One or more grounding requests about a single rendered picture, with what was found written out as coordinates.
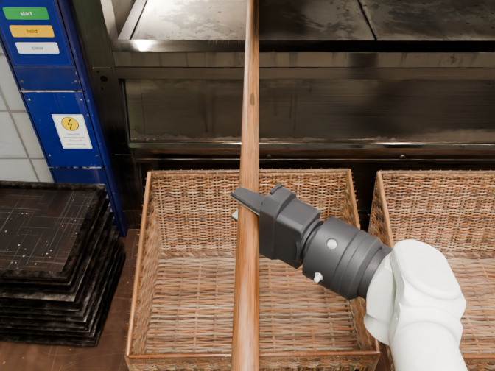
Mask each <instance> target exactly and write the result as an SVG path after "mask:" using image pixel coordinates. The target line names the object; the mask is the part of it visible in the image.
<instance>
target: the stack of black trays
mask: <svg viewBox="0 0 495 371"><path fill-rule="evenodd" d="M105 189H106V186H105V184H88V183H48V182H27V181H6V180H0V341H9V342H31V343H44V344H56V345H78V346H90V347H96V344H97V342H98V339H99V335H100V333H101V330H102V326H103V324H104V321H105V318H106V315H107V312H108V309H109V306H110V302H111V300H112V297H113V293H114V291H115V288H116V284H117V281H118V279H119V275H120V272H121V270H122V266H123V263H124V260H125V257H126V255H125V252H122V250H123V248H124V246H120V244H121V242H122V240H119V238H120V236H119V231H115V230H116V227H117V226H116V225H112V224H113V221H114V218H113V217H114V215H115V212H110V210H111V208H112V206H108V205H109V203H110V199H106V196H107V195H108V191H105Z"/></svg>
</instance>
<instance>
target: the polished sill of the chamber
mask: <svg viewBox="0 0 495 371"><path fill-rule="evenodd" d="M112 52H113V59H114V63H115V67H245V40H118V41H117V42H116V45H115V46H114V49H113V51H112ZM259 67H304V68H495V40H259Z"/></svg>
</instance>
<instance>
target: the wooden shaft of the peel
mask: <svg viewBox="0 0 495 371"><path fill-rule="evenodd" d="M239 186H241V187H243V188H246V189H249V190H251V191H254V192H256V193H259V0H247V23H246V40H245V72H244V89H243V106H242V138H241V155H240V172H239ZM231 371H259V215H257V214H256V213H254V212H252V211H251V210H250V209H248V208H246V207H245V206H244V205H242V204H241V203H239V204H238V221H237V238H236V270H235V287H234V319H233V336H232V353H231Z"/></svg>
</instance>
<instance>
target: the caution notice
mask: <svg viewBox="0 0 495 371"><path fill-rule="evenodd" d="M52 118H53V119H54V122H55V126H56V128H57V132H58V135H59V137H60V140H61V143H62V145H63V148H64V149H92V146H91V142H90V138H89V136H88V131H87V129H86V125H85V121H84V118H83V115H69V114H52Z"/></svg>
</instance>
